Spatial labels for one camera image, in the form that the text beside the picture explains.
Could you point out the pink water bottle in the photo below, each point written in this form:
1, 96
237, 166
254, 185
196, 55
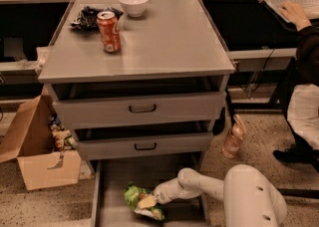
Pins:
235, 137

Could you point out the person's hand on keyboard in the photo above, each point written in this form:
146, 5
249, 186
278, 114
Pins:
295, 14

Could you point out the white ceramic bowl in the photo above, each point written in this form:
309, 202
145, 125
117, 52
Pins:
134, 8

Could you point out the person's light trouser leg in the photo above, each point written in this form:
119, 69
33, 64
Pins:
303, 113

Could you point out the black crumpled snack bag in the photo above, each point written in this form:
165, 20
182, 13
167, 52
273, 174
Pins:
87, 18

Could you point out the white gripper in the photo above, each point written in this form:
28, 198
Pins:
164, 193

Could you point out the grey bottom drawer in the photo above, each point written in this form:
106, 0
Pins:
110, 208

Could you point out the black office chair base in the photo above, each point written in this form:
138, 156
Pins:
304, 193

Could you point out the grey drawer cabinet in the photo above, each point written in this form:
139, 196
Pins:
171, 50

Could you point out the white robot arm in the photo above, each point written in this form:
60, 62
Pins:
249, 198

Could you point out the brown cardboard box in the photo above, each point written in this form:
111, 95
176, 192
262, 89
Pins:
30, 141

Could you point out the grey middle drawer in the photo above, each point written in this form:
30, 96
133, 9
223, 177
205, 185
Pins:
144, 146

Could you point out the red soda can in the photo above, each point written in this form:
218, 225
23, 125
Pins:
110, 33

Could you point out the green rice chip bag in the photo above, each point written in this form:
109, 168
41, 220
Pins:
133, 194

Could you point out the snack packets in box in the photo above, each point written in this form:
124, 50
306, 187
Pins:
63, 139

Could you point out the black shoe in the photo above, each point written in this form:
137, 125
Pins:
298, 154

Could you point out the grey top drawer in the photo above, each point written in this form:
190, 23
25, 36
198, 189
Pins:
92, 113

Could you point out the grey drawer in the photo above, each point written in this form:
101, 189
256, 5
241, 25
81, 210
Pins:
110, 208
92, 113
144, 146

